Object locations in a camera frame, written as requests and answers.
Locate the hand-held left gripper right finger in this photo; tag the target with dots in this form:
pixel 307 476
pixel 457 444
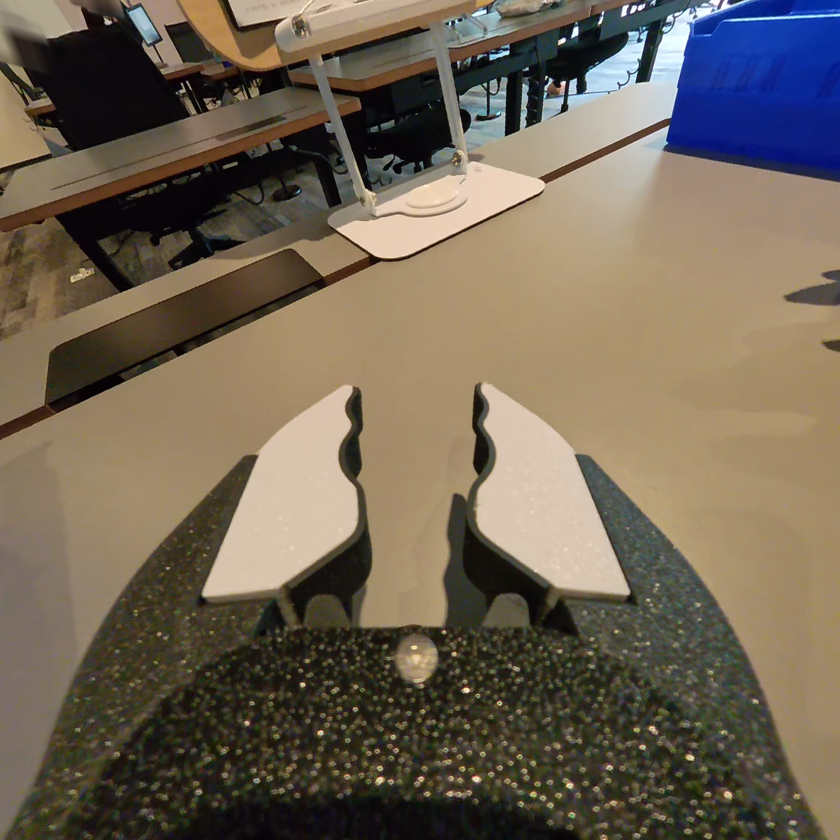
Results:
pixel 544 512

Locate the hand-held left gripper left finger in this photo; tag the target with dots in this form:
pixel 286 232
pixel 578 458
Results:
pixel 289 512

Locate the black desk cover plate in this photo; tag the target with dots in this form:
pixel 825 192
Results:
pixel 184 321

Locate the white desk stand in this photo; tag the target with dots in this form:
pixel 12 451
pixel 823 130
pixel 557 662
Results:
pixel 453 203

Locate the grey desk with slot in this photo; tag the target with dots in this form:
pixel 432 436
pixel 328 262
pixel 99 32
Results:
pixel 164 144

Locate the black chair under desk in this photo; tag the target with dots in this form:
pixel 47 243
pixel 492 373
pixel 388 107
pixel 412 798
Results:
pixel 420 141

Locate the black office chair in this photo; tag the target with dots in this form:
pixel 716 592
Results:
pixel 105 85

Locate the long wood-edged desk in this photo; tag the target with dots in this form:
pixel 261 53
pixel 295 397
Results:
pixel 407 59

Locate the blue plastic bin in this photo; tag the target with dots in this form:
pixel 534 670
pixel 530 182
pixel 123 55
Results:
pixel 761 85

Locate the curved wooden board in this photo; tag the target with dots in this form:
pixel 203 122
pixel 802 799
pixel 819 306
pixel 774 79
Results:
pixel 216 33

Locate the crumpled white plastic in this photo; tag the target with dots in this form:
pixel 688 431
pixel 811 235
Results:
pixel 518 6

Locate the small tablet on stand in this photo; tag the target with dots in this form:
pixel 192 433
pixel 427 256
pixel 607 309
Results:
pixel 143 25

